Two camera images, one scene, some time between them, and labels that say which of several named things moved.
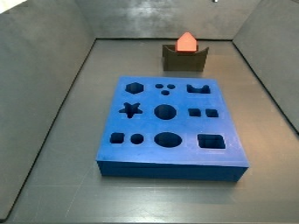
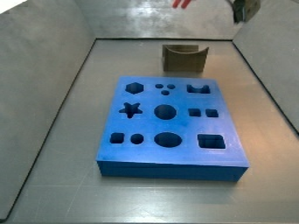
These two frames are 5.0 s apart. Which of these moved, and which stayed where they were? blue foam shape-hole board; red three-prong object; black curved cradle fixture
Moved: red three-prong object
Stayed: blue foam shape-hole board; black curved cradle fixture
